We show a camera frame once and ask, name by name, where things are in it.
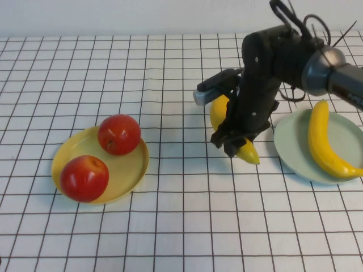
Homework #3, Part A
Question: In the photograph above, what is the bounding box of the yellow banana with green tip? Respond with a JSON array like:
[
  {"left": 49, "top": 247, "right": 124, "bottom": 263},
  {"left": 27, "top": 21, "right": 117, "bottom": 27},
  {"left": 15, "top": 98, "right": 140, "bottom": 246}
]
[{"left": 209, "top": 95, "right": 261, "bottom": 165}]

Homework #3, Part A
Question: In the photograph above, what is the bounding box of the white grid tablecloth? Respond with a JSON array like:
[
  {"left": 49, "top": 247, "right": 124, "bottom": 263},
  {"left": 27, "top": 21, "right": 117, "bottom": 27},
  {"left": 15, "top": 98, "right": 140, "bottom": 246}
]
[{"left": 0, "top": 31, "right": 363, "bottom": 272}]

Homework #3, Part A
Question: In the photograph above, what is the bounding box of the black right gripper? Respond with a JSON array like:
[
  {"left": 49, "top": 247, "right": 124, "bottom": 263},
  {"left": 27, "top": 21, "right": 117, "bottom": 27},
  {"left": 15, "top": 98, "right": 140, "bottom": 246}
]
[{"left": 210, "top": 76, "right": 280, "bottom": 159}]

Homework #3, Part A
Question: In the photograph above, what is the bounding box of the yellow round plate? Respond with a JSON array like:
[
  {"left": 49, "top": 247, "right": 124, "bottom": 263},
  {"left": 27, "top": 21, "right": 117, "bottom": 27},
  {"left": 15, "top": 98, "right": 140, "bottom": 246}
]
[{"left": 51, "top": 126, "right": 150, "bottom": 205}]

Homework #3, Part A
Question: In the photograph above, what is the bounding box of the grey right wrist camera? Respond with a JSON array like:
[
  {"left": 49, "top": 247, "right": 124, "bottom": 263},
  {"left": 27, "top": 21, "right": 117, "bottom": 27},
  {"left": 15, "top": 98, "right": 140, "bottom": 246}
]
[{"left": 193, "top": 67, "right": 243, "bottom": 106}]

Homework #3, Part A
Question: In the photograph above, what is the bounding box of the pale green round plate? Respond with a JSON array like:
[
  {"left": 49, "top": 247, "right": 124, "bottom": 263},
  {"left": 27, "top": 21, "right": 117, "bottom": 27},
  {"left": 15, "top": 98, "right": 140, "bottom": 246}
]
[{"left": 273, "top": 109, "right": 360, "bottom": 185}]

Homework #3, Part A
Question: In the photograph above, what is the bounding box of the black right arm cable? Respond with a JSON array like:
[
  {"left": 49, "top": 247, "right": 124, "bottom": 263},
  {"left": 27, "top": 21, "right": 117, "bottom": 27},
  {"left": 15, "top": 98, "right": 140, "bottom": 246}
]
[{"left": 269, "top": 0, "right": 358, "bottom": 48}]

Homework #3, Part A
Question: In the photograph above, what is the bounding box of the red apple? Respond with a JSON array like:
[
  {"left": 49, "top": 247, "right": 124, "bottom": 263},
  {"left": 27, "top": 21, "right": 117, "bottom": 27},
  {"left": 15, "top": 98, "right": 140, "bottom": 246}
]
[
  {"left": 60, "top": 155, "right": 110, "bottom": 203},
  {"left": 97, "top": 113, "right": 142, "bottom": 156}
]

